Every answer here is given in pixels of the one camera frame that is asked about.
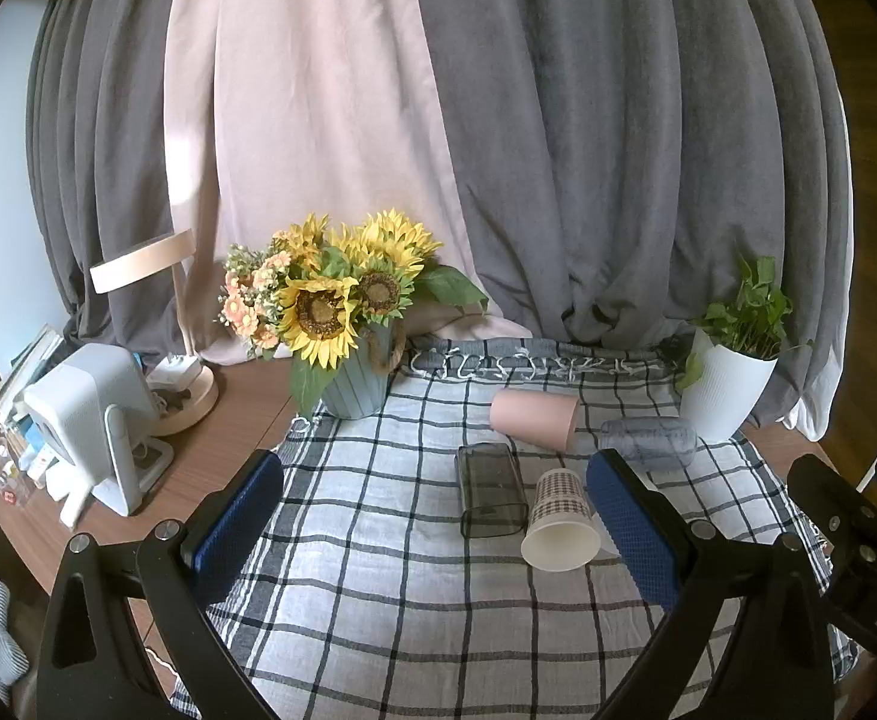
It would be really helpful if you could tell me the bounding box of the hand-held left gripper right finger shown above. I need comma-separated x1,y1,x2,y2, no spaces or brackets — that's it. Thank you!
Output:
586,448,837,720

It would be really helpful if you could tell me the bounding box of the pink cup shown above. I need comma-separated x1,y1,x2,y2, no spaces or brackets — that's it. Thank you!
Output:
490,388,581,450

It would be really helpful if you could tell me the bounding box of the white ribbed plant pot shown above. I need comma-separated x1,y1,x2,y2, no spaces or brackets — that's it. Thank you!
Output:
677,326,780,443

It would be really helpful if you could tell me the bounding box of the white projector on stand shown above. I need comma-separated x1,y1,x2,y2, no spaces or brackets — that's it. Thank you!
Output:
22,343,177,530

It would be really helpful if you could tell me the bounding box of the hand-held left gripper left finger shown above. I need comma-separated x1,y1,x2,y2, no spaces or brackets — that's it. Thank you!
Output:
37,450,286,720

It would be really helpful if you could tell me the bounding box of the row of books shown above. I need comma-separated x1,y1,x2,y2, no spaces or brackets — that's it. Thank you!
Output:
0,324,66,428

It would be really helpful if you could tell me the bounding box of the green potted plant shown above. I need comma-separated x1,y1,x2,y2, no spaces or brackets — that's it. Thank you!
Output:
680,255,815,392

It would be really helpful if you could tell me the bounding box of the artificial sunflower bouquet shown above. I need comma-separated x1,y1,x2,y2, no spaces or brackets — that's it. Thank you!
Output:
217,210,491,418

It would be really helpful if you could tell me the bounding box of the checkered table cloth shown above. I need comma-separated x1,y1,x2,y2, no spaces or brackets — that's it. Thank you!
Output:
170,337,860,720

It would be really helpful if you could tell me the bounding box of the patterned paper cup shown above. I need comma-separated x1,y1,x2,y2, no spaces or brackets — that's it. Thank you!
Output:
521,468,603,572

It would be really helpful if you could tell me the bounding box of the light blue ribbed vase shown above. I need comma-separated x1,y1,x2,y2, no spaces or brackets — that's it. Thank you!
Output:
317,321,410,421

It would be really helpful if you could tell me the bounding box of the pink curtain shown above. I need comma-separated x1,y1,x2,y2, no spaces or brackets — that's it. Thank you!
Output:
163,0,533,370

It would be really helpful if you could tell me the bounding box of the grey curtain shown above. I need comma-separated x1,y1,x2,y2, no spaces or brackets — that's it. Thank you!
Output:
409,0,857,437
25,0,218,361

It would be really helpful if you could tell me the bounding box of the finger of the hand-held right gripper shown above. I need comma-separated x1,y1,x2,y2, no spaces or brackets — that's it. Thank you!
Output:
787,454,877,578

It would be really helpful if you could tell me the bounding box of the clear ribbed plastic cup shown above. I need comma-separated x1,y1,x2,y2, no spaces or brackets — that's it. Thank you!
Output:
598,420,699,475

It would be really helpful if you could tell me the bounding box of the dark transparent plastic cup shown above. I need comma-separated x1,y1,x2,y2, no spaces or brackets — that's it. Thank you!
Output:
458,444,530,539

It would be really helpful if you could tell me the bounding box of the white power adapter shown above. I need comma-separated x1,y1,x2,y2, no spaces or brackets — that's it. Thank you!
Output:
154,356,205,392

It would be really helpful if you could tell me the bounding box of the white desk lamp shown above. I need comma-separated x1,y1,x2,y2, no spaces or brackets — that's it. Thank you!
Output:
89,229,221,436

